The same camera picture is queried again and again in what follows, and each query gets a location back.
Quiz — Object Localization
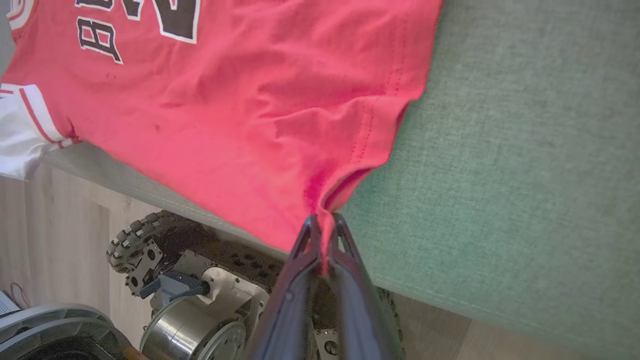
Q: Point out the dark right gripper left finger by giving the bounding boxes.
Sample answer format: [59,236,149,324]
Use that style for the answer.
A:
[245,214,322,360]

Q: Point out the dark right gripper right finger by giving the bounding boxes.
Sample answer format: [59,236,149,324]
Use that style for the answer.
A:
[329,213,406,360]

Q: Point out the red jersey shirt white sleeves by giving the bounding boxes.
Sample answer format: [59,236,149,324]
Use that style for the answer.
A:
[0,0,445,278]

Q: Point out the metal robot wheeled base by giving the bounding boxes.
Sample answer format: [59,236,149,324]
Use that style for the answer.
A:
[125,220,351,360]

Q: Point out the black omni wheel with rollers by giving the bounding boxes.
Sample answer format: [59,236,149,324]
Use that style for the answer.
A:
[106,210,181,296]

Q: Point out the grey sofa seat cushion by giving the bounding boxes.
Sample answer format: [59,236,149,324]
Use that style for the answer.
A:
[0,0,640,360]

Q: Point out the grey round robot torso column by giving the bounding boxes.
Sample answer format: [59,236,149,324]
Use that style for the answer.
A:
[0,302,133,360]

